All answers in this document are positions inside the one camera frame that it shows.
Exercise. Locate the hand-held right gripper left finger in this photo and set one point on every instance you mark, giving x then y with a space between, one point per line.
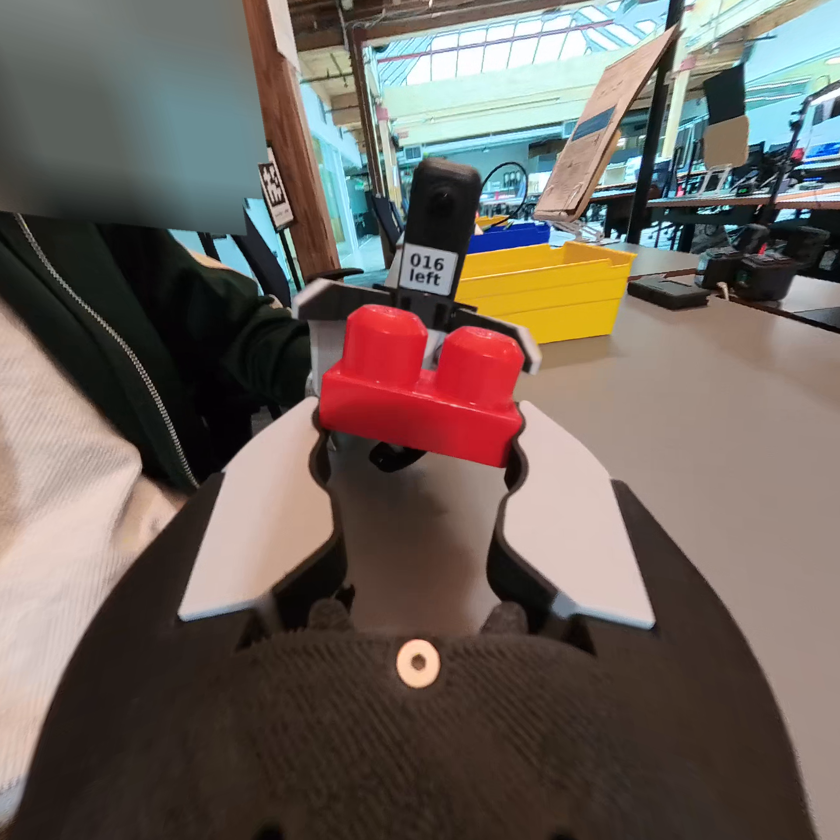
262 525

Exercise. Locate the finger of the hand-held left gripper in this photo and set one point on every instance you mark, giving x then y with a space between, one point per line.
518 338
328 341

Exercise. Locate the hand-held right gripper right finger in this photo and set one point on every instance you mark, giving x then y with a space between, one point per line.
571 525

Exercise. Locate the yellow plastic bin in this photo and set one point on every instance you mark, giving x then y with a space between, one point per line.
544 295

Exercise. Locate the red toy brick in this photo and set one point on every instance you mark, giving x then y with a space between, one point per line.
420 407

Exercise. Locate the person's left forearm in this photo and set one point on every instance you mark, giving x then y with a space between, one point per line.
269 341

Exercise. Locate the grey desk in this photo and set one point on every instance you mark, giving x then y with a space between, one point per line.
689 459

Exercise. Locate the wooden-top work desk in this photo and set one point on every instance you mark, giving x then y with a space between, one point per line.
722 200

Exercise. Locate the blue plastic bin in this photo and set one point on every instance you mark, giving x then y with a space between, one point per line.
512 237

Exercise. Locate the black office chair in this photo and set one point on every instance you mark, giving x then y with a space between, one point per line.
269 262

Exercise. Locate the white board stand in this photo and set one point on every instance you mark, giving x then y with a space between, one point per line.
581 226

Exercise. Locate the black flat box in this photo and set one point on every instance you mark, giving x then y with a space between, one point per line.
669 293

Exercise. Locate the small black marker poster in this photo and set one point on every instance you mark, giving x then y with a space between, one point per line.
275 187

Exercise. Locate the brown cardboard board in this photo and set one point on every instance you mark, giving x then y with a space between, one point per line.
604 131

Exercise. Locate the person's white knit sweater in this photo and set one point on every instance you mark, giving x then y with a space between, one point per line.
52 492

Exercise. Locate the black metal pole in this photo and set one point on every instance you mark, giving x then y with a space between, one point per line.
656 131

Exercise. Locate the white paper notice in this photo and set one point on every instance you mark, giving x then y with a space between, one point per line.
285 29

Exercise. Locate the black battery charger set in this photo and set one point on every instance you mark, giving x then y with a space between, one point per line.
761 269

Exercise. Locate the beige wooden board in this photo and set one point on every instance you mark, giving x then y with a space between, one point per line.
727 143

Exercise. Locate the black square panel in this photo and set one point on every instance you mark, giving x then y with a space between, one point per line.
725 92

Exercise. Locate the wooden post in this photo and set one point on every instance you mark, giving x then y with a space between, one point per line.
295 164

